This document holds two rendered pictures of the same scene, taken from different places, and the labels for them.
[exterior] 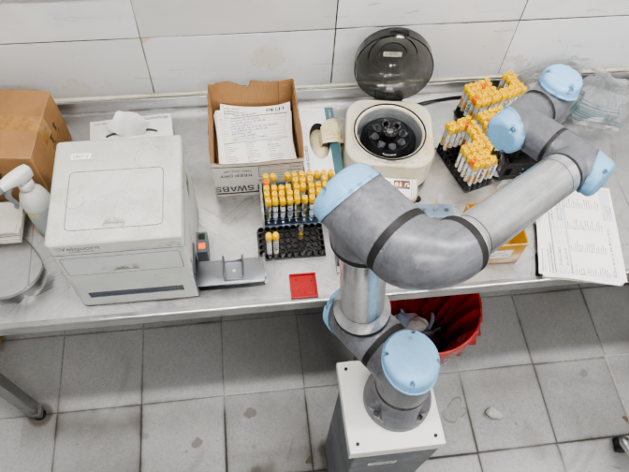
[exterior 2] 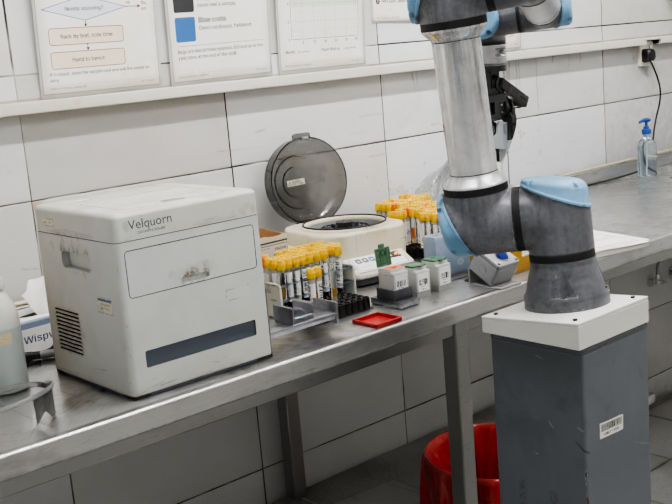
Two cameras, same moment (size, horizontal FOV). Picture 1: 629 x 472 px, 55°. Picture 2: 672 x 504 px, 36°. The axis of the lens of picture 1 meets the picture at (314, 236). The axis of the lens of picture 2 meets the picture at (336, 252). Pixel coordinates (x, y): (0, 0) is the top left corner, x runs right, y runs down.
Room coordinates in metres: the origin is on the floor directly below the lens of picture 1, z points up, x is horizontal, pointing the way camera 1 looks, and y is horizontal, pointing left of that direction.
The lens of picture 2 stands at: (-0.95, 1.04, 1.40)
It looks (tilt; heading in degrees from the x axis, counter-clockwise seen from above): 11 degrees down; 330
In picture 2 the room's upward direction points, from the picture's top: 5 degrees counter-clockwise
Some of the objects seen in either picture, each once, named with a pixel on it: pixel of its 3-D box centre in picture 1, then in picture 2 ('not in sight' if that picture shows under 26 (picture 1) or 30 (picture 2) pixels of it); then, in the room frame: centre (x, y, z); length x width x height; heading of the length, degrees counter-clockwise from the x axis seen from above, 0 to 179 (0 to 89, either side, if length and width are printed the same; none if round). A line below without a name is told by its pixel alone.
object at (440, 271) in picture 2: not in sight; (436, 273); (0.80, -0.22, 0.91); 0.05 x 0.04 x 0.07; 11
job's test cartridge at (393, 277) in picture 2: not in sight; (393, 282); (0.77, -0.08, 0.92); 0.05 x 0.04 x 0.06; 8
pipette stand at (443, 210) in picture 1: (431, 220); (446, 255); (0.87, -0.30, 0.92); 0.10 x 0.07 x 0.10; 96
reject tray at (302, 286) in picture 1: (303, 286); (377, 320); (0.68, 0.02, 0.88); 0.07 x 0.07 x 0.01; 11
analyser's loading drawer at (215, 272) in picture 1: (225, 270); (284, 319); (0.68, 0.21, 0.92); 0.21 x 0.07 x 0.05; 101
